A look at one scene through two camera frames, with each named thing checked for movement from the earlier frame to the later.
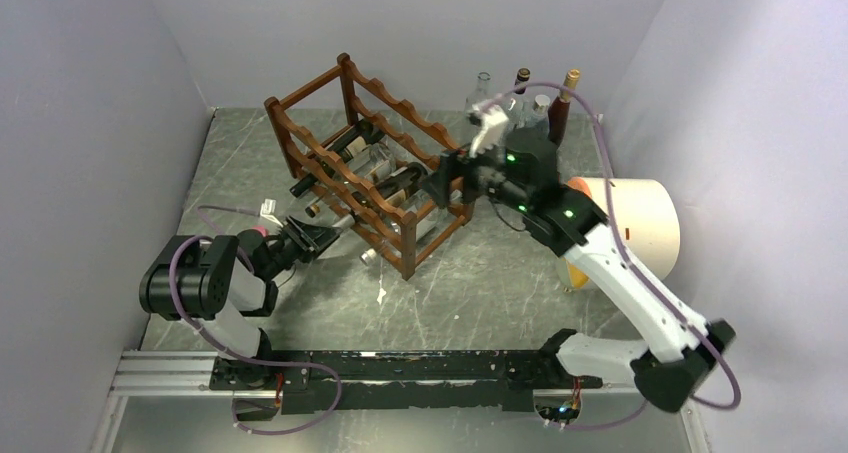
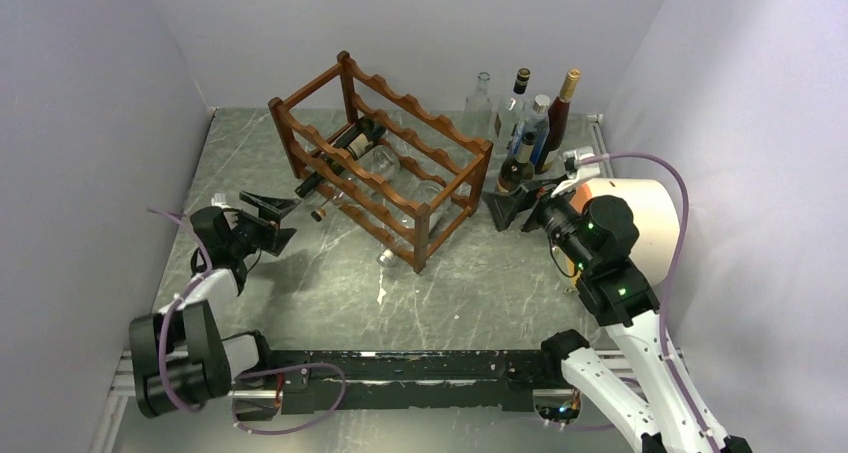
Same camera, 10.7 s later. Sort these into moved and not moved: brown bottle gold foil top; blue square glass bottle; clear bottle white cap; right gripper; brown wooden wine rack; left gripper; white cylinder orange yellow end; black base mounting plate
Moved: left gripper; clear bottle white cap; right gripper
Not moved: brown wooden wine rack; black base mounting plate; blue square glass bottle; brown bottle gold foil top; white cylinder orange yellow end
